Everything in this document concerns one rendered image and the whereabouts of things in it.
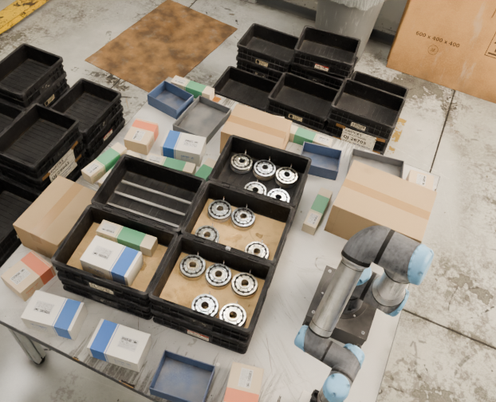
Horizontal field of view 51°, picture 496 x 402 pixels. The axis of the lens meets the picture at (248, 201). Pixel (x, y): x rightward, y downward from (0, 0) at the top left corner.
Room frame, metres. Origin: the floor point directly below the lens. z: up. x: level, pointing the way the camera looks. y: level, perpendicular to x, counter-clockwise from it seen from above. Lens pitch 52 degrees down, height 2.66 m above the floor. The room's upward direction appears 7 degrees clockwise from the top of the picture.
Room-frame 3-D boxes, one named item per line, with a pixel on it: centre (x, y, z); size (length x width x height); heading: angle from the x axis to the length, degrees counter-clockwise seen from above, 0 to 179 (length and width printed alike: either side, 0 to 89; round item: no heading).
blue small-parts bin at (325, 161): (1.79, -0.33, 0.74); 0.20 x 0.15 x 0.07; 82
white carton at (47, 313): (0.80, 0.68, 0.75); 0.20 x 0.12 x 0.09; 82
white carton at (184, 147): (1.75, 0.35, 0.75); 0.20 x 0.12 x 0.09; 84
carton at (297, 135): (1.94, -0.27, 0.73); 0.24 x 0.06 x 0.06; 73
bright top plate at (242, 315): (0.84, 0.00, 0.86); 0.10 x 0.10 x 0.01
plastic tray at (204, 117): (1.99, 0.30, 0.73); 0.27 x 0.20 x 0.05; 158
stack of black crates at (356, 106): (2.46, -0.65, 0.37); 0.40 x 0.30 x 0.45; 72
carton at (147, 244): (1.11, 0.47, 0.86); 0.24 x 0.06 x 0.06; 77
